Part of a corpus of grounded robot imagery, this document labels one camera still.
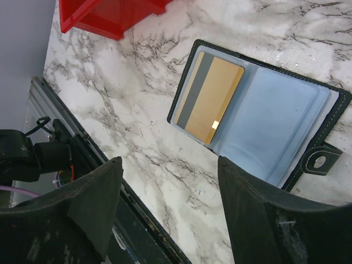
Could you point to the red plastic bin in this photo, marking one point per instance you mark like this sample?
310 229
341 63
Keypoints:
107 18

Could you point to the black leather card holder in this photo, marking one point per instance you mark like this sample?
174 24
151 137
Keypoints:
277 121

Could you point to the aluminium rail frame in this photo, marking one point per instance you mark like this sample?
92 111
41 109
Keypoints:
44 102

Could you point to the yellow credit card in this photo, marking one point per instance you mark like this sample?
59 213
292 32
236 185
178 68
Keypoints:
207 92

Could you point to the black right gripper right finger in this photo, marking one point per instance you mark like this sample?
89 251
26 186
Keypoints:
269 225

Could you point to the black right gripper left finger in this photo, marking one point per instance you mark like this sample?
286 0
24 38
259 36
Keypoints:
72 224

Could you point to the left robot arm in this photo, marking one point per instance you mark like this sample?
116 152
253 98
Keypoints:
30 169

